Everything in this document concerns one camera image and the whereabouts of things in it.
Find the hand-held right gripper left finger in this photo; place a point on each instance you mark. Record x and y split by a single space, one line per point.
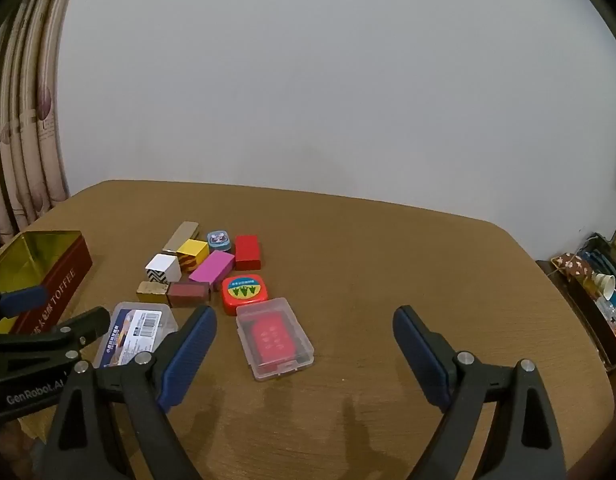
188 355

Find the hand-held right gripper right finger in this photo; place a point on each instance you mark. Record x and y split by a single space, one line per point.
420 350

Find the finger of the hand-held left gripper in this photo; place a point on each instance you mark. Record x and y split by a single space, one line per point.
85 325
20 301

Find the red tin box gold inside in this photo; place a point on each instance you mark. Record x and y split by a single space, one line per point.
63 270

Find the clear plastic box white label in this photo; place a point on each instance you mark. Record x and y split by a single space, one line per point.
138 330

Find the maroon wooden block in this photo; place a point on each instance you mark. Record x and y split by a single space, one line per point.
188 294

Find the small gold wooden block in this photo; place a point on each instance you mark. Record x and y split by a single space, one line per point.
152 292

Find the red square tape measure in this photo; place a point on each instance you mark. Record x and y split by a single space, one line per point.
244 291

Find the clear plastic box red card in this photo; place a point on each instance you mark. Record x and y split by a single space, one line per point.
274 340

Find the pink wooden block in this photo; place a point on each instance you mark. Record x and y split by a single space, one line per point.
213 266

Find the white zigzag wooden block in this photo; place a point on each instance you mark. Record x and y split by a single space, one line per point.
162 264

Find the red wooden block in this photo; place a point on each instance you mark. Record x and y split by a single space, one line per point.
248 251

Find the yellow striped wooden block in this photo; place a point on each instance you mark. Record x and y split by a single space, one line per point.
193 250

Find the small blue round tin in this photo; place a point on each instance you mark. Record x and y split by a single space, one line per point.
219 240

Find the beige patterned curtain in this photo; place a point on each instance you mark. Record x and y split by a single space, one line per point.
23 150

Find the dark cluttered side shelf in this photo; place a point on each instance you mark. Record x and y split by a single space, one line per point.
587 320

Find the brown spotted cloth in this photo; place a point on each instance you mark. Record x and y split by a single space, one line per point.
573 265

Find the white paper cup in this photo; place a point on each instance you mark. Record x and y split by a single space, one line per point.
602 284

